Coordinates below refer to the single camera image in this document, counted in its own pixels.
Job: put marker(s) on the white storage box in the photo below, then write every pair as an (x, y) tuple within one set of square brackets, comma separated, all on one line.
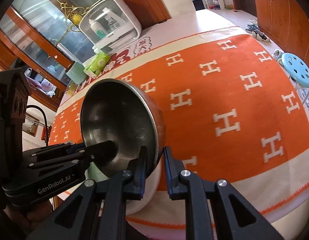
[(110, 25)]

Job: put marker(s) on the red white table mat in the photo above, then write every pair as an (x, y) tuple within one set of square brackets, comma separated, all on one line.
[(143, 45)]

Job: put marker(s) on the green plate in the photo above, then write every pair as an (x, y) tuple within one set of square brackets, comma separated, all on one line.
[(95, 174)]

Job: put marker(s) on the mint green canister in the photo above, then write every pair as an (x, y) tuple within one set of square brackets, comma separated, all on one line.
[(76, 73)]

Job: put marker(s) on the blue plastic stool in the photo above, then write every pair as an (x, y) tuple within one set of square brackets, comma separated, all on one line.
[(298, 71)]

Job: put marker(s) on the orange H pattern cloth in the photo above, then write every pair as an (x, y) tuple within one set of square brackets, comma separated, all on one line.
[(230, 112)]

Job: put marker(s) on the wooden wall cabinet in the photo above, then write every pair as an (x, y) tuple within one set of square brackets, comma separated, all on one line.
[(286, 24)]

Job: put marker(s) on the green tissue pack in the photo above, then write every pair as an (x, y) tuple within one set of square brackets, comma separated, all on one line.
[(97, 64)]

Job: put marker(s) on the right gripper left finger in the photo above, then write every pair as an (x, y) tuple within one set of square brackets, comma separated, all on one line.
[(97, 210)]

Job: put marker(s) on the dark steel bowl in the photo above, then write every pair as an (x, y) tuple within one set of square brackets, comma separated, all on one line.
[(117, 111)]

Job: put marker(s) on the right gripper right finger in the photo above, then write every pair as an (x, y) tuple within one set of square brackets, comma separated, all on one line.
[(213, 210)]

